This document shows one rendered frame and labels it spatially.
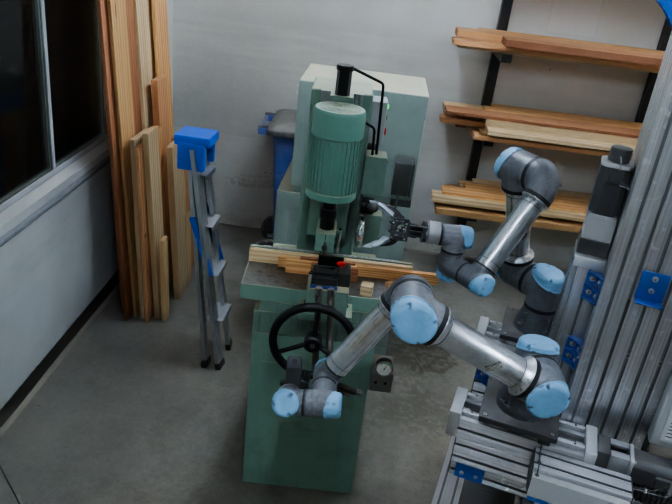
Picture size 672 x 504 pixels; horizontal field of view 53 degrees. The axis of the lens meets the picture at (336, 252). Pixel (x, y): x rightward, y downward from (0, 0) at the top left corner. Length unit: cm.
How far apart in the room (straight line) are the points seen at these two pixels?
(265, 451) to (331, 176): 113
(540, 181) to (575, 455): 82
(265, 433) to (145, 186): 148
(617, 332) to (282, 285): 108
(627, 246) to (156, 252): 243
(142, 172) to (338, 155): 149
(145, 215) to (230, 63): 148
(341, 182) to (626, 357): 103
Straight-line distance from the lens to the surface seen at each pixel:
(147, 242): 364
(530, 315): 247
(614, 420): 229
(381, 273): 246
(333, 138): 220
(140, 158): 345
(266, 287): 234
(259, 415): 264
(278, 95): 464
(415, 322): 170
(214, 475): 290
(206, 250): 316
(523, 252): 246
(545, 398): 186
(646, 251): 204
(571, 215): 443
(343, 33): 452
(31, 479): 298
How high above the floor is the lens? 202
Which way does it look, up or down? 25 degrees down
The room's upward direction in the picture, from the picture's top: 7 degrees clockwise
